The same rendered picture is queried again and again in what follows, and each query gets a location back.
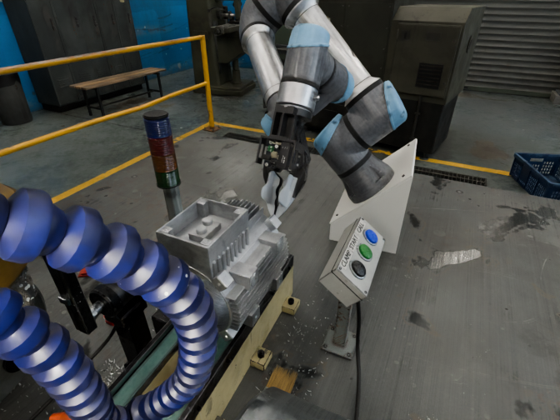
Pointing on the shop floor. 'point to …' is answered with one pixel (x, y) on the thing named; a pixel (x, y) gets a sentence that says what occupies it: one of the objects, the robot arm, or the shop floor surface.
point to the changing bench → (117, 82)
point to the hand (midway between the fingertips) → (277, 212)
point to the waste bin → (13, 101)
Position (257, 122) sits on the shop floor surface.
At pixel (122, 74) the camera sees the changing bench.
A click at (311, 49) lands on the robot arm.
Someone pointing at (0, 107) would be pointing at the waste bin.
